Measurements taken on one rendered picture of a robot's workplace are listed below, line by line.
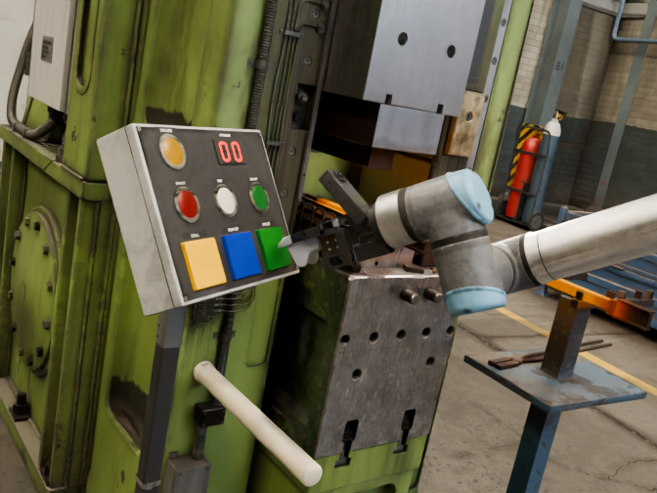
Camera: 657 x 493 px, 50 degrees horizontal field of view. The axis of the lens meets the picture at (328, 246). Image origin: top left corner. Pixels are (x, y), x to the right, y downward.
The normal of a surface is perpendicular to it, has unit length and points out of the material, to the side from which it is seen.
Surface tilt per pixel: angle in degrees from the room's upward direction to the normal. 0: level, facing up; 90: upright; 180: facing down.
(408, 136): 90
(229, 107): 90
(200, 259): 60
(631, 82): 90
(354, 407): 90
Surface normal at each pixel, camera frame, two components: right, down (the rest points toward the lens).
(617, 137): -0.86, -0.04
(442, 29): 0.58, 0.29
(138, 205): -0.47, 0.11
